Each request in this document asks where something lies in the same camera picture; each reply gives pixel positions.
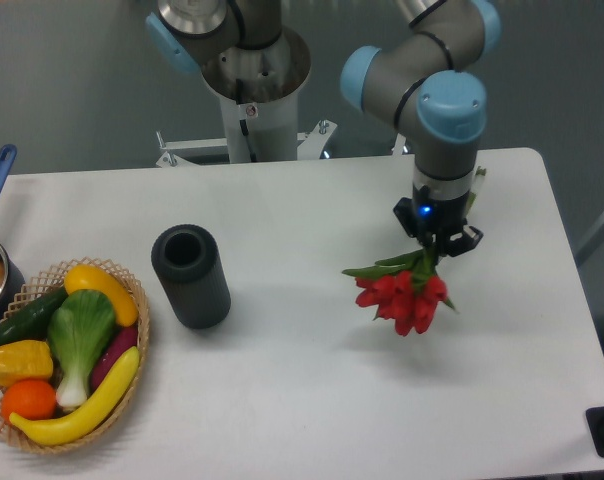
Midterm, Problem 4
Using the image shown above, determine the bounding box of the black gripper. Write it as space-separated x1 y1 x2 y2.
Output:
393 171 483 256

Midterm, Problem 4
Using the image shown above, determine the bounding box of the red tulip bouquet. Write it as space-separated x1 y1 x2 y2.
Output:
341 166 488 337

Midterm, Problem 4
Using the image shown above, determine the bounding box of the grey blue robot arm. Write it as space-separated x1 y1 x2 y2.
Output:
146 1 501 257

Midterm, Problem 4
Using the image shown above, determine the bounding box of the dark grey ribbed vase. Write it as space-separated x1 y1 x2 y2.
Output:
151 224 231 330

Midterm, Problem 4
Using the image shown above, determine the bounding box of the purple eggplant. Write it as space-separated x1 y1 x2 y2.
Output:
89 326 138 392

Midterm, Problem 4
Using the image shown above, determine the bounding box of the yellow squash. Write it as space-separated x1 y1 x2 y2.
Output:
64 264 139 327

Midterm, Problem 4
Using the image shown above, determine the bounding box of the green bok choy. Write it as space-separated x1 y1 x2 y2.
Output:
47 290 116 411

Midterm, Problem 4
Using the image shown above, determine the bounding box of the woven wicker basket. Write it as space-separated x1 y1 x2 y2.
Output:
0 258 150 454

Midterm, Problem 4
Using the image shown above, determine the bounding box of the green cucumber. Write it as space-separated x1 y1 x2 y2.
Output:
0 287 68 346

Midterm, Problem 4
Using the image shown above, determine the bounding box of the yellow bell pepper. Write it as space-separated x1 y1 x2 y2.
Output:
0 340 54 387

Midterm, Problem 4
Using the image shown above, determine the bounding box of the orange fruit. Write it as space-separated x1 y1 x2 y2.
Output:
1 379 57 421

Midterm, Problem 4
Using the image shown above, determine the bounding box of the yellow banana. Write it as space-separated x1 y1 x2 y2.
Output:
9 347 140 447

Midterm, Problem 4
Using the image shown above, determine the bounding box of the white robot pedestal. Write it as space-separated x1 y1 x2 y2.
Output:
146 14 337 167

